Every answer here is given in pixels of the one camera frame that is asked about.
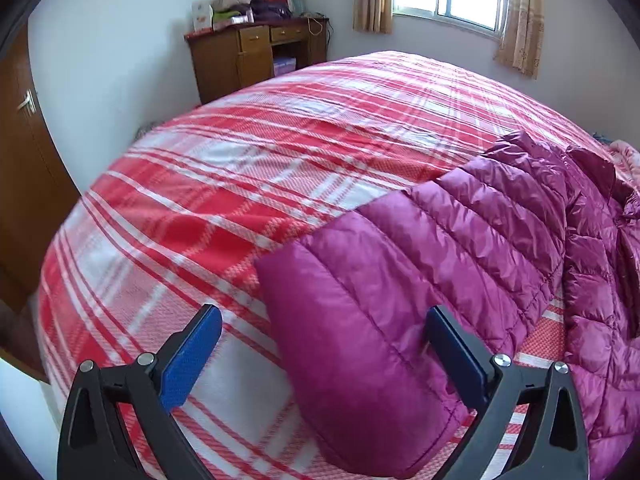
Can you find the purple down jacket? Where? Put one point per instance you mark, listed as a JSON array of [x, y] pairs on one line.
[[400, 260]]

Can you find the pink folded quilt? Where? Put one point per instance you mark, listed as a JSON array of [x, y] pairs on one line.
[[627, 157]]

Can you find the red plaid bed sheet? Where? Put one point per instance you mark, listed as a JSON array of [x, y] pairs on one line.
[[225, 185]]

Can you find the wooden desk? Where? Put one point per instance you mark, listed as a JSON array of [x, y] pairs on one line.
[[220, 65]]

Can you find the clear plastic storage box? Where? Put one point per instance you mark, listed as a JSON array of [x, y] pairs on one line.
[[285, 66]]

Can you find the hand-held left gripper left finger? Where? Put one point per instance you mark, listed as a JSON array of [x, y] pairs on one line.
[[192, 357]]

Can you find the pile of clothes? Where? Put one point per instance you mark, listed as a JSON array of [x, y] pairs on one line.
[[267, 10]]

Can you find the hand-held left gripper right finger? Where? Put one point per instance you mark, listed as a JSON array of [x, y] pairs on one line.
[[457, 360]]

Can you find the wooden door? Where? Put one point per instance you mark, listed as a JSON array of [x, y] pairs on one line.
[[25, 185]]

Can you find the white printed box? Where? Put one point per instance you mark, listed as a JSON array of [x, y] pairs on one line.
[[202, 17]]

